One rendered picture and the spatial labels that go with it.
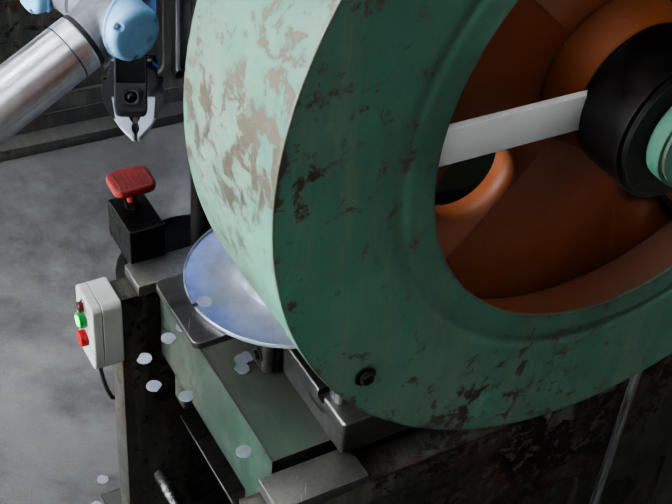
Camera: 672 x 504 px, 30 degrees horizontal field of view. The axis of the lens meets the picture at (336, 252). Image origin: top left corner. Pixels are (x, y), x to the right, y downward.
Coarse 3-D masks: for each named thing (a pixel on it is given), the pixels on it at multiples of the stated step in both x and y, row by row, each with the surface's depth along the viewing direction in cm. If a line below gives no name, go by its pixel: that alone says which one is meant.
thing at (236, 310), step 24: (216, 240) 184; (192, 264) 180; (216, 264) 180; (192, 288) 176; (216, 288) 176; (240, 288) 176; (216, 312) 172; (240, 312) 173; (264, 312) 173; (240, 336) 168; (264, 336) 169
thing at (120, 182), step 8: (128, 168) 199; (136, 168) 199; (144, 168) 199; (112, 176) 197; (120, 176) 197; (128, 176) 198; (136, 176) 198; (144, 176) 198; (152, 176) 198; (112, 184) 196; (120, 184) 196; (128, 184) 196; (136, 184) 196; (144, 184) 196; (152, 184) 197; (112, 192) 196; (120, 192) 195; (128, 192) 195; (136, 192) 196; (144, 192) 197; (128, 200) 199; (136, 200) 200
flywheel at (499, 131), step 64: (576, 0) 115; (640, 0) 117; (512, 64) 116; (576, 64) 116; (640, 64) 112; (448, 128) 109; (512, 128) 113; (576, 128) 118; (640, 128) 112; (512, 192) 127; (576, 192) 133; (640, 192) 118; (448, 256) 128; (512, 256) 134; (576, 256) 140; (640, 256) 144
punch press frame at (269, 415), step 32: (480, 160) 154; (448, 192) 201; (192, 352) 190; (224, 352) 186; (192, 384) 194; (224, 384) 181; (256, 384) 181; (288, 384) 182; (224, 416) 184; (256, 416) 177; (288, 416) 177; (224, 448) 189; (256, 448) 175; (288, 448) 173; (320, 448) 174; (160, 480) 225; (256, 480) 179
